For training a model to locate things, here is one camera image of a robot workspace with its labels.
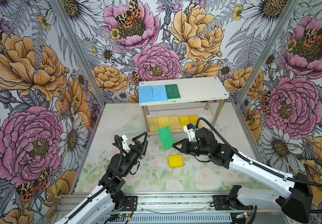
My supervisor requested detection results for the bright yellow sponge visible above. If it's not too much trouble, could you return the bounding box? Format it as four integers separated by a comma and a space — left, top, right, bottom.
168, 155, 184, 169

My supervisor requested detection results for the tan beige sponge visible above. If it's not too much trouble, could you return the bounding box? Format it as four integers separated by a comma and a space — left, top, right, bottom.
148, 117, 160, 133

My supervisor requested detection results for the yellow sponge green underside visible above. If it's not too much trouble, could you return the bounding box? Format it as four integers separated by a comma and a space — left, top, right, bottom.
178, 115, 191, 130

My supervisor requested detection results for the pale yellow porous sponge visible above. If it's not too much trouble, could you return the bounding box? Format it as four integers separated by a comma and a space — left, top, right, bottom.
158, 116, 170, 128

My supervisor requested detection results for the white two-tier shelf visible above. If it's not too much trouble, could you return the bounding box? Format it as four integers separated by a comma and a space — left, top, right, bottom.
139, 77, 230, 132

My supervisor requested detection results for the small blue sponge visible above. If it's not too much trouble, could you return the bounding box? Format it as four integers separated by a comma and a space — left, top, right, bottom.
139, 86, 154, 104

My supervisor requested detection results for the light blue sponge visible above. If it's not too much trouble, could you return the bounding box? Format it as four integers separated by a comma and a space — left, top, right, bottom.
152, 85, 168, 102

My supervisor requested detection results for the dark green sponge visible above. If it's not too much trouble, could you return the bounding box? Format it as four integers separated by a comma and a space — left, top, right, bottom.
165, 84, 181, 101

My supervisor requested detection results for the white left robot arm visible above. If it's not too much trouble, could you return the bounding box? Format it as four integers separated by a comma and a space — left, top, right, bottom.
56, 132, 148, 224

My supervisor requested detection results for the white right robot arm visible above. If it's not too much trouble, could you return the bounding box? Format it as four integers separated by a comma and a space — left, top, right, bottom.
172, 127, 313, 223

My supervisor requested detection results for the green circuit board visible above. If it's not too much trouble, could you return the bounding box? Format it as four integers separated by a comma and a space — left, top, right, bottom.
110, 213, 131, 219

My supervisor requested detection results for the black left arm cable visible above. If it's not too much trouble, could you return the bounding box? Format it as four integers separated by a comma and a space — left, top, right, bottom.
62, 135, 125, 224

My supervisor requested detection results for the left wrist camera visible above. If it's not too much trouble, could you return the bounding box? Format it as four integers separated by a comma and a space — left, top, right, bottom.
121, 135, 130, 153

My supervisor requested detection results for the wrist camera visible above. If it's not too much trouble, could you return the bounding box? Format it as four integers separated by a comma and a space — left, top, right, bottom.
121, 135, 130, 153
183, 123, 196, 142

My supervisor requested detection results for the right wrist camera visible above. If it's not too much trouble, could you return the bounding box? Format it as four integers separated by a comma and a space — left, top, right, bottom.
183, 123, 196, 142

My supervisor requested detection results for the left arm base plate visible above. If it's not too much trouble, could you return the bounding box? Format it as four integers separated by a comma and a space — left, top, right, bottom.
120, 196, 138, 212

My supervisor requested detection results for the aluminium front rail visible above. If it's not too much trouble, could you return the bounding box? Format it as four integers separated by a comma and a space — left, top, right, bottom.
53, 191, 293, 215

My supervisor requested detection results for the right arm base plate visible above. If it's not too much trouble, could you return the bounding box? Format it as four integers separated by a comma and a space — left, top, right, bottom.
210, 195, 254, 211

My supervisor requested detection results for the white vented cable duct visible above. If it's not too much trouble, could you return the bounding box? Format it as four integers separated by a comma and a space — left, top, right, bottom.
99, 214, 232, 224

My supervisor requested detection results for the black corrugated right cable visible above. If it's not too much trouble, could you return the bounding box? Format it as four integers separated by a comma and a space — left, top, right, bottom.
195, 117, 322, 224

